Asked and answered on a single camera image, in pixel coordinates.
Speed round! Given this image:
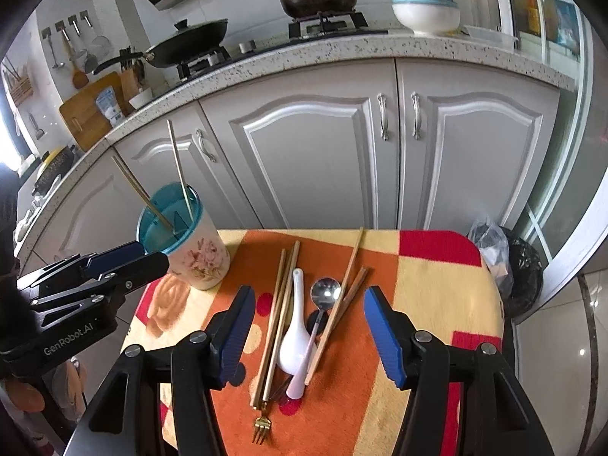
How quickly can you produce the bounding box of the hanging wooden spatula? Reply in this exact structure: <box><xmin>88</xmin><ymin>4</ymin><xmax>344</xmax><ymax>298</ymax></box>
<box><xmin>62</xmin><ymin>28</ymin><xmax>89</xmax><ymax>90</ymax></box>

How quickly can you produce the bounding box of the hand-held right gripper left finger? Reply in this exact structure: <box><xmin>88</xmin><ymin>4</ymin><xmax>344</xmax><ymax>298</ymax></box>
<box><xmin>64</xmin><ymin>285</ymin><xmax>257</xmax><ymax>456</ymax></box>

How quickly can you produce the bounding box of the bamboo wall chopstick holder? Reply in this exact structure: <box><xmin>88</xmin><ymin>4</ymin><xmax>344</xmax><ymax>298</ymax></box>
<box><xmin>4</xmin><ymin>57</ymin><xmax>36</xmax><ymax>105</ymax></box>

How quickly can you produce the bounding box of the yellow and black pot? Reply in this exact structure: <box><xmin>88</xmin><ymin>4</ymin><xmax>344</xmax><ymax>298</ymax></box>
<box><xmin>33</xmin><ymin>146</ymin><xmax>79</xmax><ymax>191</ymax></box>

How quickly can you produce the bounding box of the black trash bin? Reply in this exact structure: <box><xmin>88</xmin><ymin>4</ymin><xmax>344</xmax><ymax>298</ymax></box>
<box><xmin>494</xmin><ymin>227</ymin><xmax>545</xmax><ymax>324</ymax></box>

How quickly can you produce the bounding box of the black wok with lid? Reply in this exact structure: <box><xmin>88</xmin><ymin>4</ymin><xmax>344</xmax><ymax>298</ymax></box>
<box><xmin>92</xmin><ymin>18</ymin><xmax>230</xmax><ymax>76</ymax></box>

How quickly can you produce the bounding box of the person's left hand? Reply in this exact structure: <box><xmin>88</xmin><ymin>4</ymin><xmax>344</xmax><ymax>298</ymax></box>
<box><xmin>0</xmin><ymin>358</ymin><xmax>89</xmax><ymax>416</ymax></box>

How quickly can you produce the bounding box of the clear plastic bag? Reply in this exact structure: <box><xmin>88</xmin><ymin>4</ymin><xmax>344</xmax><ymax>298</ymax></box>
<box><xmin>468</xmin><ymin>218</ymin><xmax>514</xmax><ymax>300</ymax></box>

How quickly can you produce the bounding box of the white ceramic spoon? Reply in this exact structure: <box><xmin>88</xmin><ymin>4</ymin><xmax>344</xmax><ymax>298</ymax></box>
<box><xmin>278</xmin><ymin>268</ymin><xmax>318</xmax><ymax>374</ymax></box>

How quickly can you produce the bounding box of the white and blue packet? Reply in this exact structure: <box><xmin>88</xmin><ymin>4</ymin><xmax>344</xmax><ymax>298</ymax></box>
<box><xmin>95</xmin><ymin>86</ymin><xmax>125</xmax><ymax>127</ymax></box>

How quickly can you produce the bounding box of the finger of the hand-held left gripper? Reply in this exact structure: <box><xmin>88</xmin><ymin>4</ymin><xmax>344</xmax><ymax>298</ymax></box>
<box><xmin>28</xmin><ymin>252</ymin><xmax>170</xmax><ymax>317</ymax></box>
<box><xmin>16</xmin><ymin>241</ymin><xmax>146</xmax><ymax>298</ymax></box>

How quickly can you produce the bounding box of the brown wooden chopstick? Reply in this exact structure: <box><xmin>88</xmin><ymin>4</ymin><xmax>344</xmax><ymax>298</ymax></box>
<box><xmin>111</xmin><ymin>155</ymin><xmax>177</xmax><ymax>234</ymax></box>
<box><xmin>261</xmin><ymin>241</ymin><xmax>301</xmax><ymax>412</ymax></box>
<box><xmin>304</xmin><ymin>267</ymin><xmax>370</xmax><ymax>386</ymax></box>
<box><xmin>250</xmin><ymin>248</ymin><xmax>288</xmax><ymax>408</ymax></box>
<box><xmin>323</xmin><ymin>226</ymin><xmax>366</xmax><ymax>340</ymax></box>

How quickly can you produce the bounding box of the wooden cutting board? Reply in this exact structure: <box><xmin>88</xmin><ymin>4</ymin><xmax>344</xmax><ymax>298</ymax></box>
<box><xmin>58</xmin><ymin>72</ymin><xmax>125</xmax><ymax>153</ymax></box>

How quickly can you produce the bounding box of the hanging mesh strainer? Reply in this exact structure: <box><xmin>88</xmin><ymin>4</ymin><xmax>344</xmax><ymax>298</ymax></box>
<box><xmin>85</xmin><ymin>14</ymin><xmax>112</xmax><ymax>55</ymax></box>

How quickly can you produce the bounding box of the hanging slotted spatula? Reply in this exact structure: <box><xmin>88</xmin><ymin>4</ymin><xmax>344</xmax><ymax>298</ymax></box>
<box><xmin>73</xmin><ymin>21</ymin><xmax>98</xmax><ymax>71</ymax></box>

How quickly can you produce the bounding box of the glass sliding door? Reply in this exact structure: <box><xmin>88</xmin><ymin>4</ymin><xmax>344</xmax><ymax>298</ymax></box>
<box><xmin>499</xmin><ymin>0</ymin><xmax>608</xmax><ymax>324</ymax></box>

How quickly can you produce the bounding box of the metal cabinet handle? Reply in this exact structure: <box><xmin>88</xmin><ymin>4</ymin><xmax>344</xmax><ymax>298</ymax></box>
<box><xmin>411</xmin><ymin>92</ymin><xmax>423</xmax><ymax>141</ymax></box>
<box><xmin>196</xmin><ymin>129</ymin><xmax>217</xmax><ymax>162</ymax></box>
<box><xmin>377</xmin><ymin>94</ymin><xmax>390</xmax><ymax>141</ymax></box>

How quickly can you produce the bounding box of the teal-rimmed floral cup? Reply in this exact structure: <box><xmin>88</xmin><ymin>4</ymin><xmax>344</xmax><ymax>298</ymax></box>
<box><xmin>137</xmin><ymin>185</ymin><xmax>232</xmax><ymax>291</ymax></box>

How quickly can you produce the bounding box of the black gas stove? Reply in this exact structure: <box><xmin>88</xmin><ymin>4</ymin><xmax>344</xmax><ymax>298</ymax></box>
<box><xmin>176</xmin><ymin>9</ymin><xmax>390</xmax><ymax>81</ymax></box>

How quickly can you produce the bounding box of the wooden knife block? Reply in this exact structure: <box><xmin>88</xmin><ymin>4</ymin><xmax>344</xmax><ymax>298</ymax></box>
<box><xmin>119</xmin><ymin>47</ymin><xmax>146</xmax><ymax>98</ymax></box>

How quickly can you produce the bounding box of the speckled stone countertop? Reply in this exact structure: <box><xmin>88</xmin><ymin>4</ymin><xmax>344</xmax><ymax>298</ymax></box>
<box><xmin>14</xmin><ymin>32</ymin><xmax>578</xmax><ymax>248</ymax></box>

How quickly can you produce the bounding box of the hanging metal ladle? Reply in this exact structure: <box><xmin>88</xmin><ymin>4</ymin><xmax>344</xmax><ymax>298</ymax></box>
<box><xmin>46</xmin><ymin>33</ymin><xmax>65</xmax><ymax>70</ymax></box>

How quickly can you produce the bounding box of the orange printed blanket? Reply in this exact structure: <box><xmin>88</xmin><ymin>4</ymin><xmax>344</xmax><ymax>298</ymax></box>
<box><xmin>121</xmin><ymin>229</ymin><xmax>505</xmax><ymax>456</ymax></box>

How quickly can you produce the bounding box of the gold fork with wooden handle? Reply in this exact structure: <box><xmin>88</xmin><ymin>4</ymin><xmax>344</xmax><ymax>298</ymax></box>
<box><xmin>252</xmin><ymin>375</ymin><xmax>291</xmax><ymax>445</ymax></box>

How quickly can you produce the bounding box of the metal spoon with pale handle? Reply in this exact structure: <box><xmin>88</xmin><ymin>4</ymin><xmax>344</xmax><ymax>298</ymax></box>
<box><xmin>285</xmin><ymin>277</ymin><xmax>342</xmax><ymax>400</ymax></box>

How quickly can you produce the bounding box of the white bowl with blue rim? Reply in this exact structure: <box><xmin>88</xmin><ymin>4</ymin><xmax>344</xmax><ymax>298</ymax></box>
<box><xmin>392</xmin><ymin>0</ymin><xmax>461</xmax><ymax>36</ymax></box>

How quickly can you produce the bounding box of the white plastic tray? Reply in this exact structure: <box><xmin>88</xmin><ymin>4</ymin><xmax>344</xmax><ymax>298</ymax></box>
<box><xmin>463</xmin><ymin>24</ymin><xmax>519</xmax><ymax>51</ymax></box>

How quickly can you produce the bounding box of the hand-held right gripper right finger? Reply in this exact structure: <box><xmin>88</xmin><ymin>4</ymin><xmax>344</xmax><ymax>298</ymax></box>
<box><xmin>363</xmin><ymin>286</ymin><xmax>554</xmax><ymax>456</ymax></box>

